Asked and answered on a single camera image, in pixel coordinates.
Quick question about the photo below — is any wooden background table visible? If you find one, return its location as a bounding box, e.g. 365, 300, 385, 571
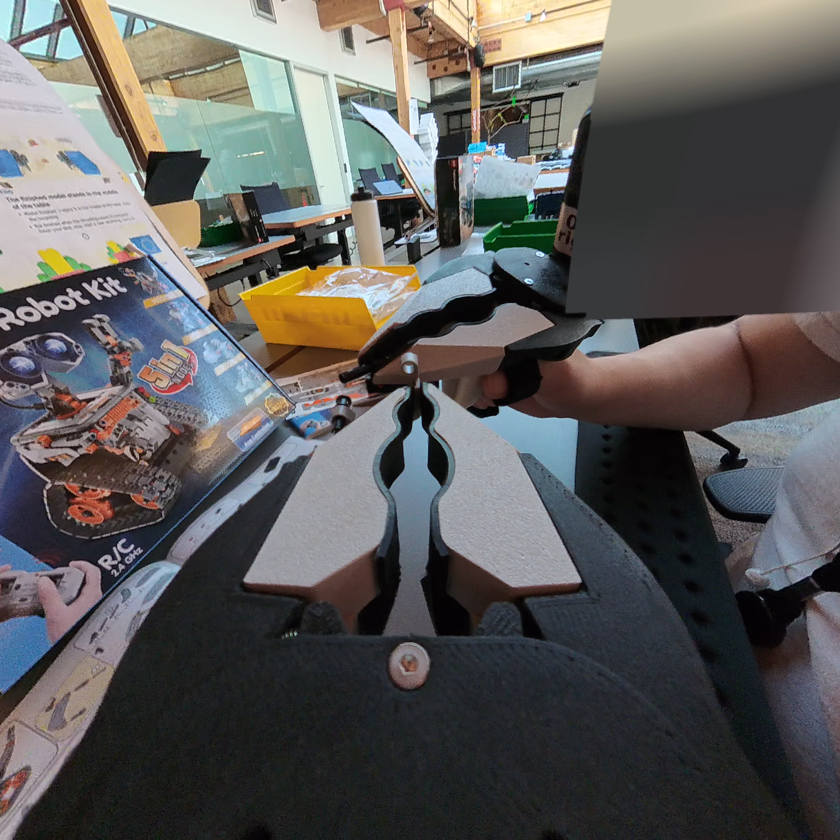
262, 205, 355, 231

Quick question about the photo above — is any blue robot kit box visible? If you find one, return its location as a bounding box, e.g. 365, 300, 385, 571
0, 256, 296, 693

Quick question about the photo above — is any orange printed manual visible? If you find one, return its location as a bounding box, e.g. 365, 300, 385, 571
276, 374, 388, 439

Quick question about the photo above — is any person's right forearm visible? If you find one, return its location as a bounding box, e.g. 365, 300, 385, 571
577, 314, 828, 434

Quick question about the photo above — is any black printed carton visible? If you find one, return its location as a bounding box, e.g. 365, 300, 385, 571
434, 155, 476, 248

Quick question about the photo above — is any yellow plastic bin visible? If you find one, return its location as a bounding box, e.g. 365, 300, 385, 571
239, 264, 421, 352

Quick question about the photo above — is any open instruction booklet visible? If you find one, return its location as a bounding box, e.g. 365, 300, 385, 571
0, 436, 322, 840

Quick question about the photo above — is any green plastic bin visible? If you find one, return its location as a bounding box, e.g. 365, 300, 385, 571
474, 196, 531, 227
483, 220, 559, 257

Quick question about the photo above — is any white plastic bag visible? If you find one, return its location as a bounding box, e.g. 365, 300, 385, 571
476, 157, 542, 198

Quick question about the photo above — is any printed sheet with coloured blocks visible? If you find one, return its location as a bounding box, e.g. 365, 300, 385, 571
0, 39, 211, 309

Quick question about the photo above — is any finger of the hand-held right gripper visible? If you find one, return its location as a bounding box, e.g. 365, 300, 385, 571
356, 266, 496, 380
371, 305, 557, 387

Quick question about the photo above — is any white printed board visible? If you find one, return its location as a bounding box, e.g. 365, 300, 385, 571
351, 101, 437, 211

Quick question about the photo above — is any black perforated desk panel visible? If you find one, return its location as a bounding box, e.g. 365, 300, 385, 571
574, 420, 808, 840

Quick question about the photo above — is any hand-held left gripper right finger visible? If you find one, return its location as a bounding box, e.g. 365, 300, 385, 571
425, 382, 583, 636

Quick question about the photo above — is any white bottle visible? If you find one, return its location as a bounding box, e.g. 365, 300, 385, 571
350, 187, 387, 268

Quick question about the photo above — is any wooden post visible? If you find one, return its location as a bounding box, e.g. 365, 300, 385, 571
62, 0, 165, 172
388, 7, 413, 135

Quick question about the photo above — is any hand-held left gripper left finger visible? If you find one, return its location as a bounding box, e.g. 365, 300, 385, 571
243, 386, 404, 636

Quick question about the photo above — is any black office chair armrest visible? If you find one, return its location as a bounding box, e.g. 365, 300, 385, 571
682, 430, 788, 525

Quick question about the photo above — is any black shoulder strap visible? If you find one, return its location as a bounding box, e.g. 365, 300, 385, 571
735, 558, 840, 647

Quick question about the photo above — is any clear plastic bag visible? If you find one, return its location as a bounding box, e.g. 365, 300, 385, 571
298, 266, 421, 319

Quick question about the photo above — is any person's beige shirt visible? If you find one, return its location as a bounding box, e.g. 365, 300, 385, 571
725, 311, 840, 840

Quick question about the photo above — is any person's right hand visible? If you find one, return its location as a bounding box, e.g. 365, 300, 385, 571
481, 356, 588, 420

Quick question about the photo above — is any black folder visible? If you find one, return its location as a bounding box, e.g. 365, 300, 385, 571
143, 150, 212, 207

